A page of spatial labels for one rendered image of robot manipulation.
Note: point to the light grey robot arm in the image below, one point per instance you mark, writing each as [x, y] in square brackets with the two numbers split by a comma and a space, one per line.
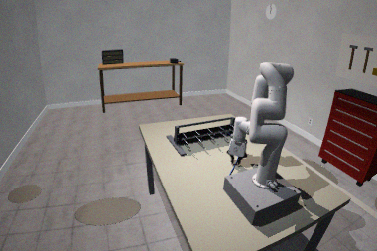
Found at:
[270, 104]

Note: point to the black metal rack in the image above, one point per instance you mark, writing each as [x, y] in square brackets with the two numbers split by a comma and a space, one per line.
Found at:
[200, 135]

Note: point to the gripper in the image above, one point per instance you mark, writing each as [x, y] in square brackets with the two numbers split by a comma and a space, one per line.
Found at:
[237, 149]

